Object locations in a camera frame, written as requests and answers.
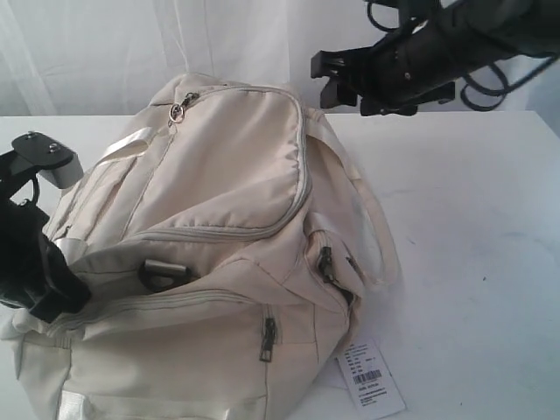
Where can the cream fabric duffel bag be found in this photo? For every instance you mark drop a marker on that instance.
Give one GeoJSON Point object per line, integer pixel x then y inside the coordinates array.
{"type": "Point", "coordinates": [228, 242]}

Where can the white paper hang tag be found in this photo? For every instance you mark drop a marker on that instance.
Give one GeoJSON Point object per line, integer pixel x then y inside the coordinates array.
{"type": "Point", "coordinates": [366, 378]}

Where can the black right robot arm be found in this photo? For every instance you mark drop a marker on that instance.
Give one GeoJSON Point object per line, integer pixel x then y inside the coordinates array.
{"type": "Point", "coordinates": [496, 47]}

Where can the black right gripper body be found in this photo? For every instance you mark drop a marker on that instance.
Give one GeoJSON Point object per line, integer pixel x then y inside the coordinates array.
{"type": "Point", "coordinates": [416, 63]}

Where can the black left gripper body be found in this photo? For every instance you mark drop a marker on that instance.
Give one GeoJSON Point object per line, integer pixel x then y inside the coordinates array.
{"type": "Point", "coordinates": [34, 273]}

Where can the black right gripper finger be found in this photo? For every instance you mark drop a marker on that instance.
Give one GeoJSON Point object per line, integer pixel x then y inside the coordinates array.
{"type": "Point", "coordinates": [337, 93]}
{"type": "Point", "coordinates": [344, 64]}

